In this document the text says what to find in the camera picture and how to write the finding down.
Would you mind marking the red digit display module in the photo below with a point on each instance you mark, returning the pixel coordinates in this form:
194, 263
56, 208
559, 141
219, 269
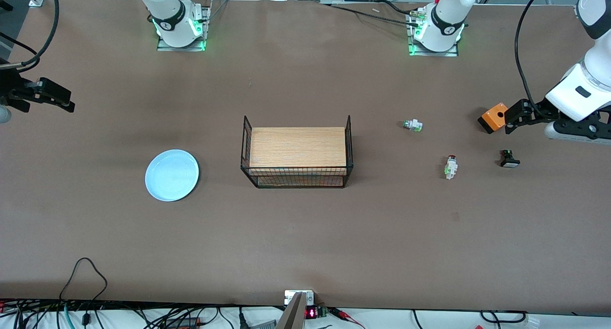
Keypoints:
312, 313

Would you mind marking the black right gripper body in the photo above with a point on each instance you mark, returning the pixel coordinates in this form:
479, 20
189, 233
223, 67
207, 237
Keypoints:
10, 89

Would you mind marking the red push button white body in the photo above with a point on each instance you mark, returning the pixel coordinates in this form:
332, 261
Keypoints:
451, 167

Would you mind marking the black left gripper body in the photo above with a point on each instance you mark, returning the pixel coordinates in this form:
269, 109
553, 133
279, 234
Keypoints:
535, 112

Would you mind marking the light blue round plate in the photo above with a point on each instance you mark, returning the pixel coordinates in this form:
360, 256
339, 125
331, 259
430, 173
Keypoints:
172, 175

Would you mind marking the wooden rack shelf board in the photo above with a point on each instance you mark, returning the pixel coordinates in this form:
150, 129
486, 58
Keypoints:
296, 147

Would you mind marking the orange button enclosure box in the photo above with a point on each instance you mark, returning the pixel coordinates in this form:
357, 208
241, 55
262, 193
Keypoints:
491, 119

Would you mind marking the black square white-faced push button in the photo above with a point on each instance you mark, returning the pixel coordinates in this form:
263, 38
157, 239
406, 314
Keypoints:
509, 161

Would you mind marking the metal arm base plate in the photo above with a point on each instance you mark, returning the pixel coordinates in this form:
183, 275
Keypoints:
206, 33
432, 53

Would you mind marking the white green connector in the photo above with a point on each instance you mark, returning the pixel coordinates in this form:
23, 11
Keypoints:
413, 125

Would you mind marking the silver camera mount bracket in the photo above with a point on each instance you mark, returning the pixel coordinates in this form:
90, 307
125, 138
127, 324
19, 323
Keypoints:
292, 296

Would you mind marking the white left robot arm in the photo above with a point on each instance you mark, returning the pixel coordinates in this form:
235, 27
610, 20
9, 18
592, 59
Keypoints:
565, 97

